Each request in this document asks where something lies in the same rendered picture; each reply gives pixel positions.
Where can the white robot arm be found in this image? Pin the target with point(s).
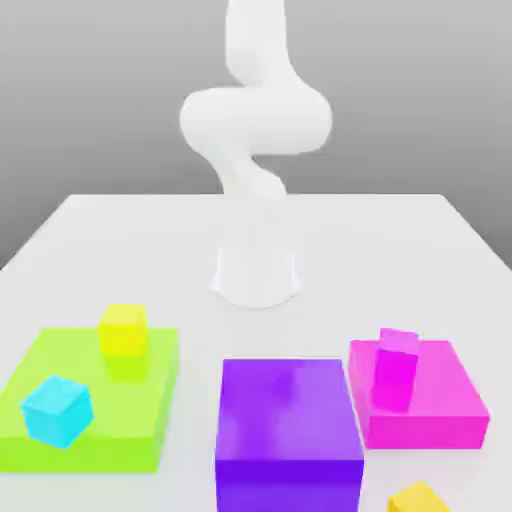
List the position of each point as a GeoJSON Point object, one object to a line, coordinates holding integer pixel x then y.
{"type": "Point", "coordinates": [256, 120]}

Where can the small yellow cube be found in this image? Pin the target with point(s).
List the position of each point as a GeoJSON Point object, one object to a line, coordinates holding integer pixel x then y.
{"type": "Point", "coordinates": [122, 330]}

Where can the small pink cube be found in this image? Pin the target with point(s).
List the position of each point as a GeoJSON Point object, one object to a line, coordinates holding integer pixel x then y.
{"type": "Point", "coordinates": [394, 372]}

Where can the small cyan cube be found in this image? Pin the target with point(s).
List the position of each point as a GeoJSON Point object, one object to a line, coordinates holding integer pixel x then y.
{"type": "Point", "coordinates": [56, 412]}

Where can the small orange cube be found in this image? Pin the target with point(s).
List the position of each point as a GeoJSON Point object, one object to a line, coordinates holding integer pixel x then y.
{"type": "Point", "coordinates": [418, 500]}

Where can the large purple box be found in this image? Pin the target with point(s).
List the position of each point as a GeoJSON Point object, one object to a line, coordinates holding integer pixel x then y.
{"type": "Point", "coordinates": [288, 420]}

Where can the large green box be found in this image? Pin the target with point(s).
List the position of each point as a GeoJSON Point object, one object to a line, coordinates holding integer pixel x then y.
{"type": "Point", "coordinates": [124, 408]}

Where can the large pink box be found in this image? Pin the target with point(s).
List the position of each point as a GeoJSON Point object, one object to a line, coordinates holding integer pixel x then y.
{"type": "Point", "coordinates": [444, 392]}

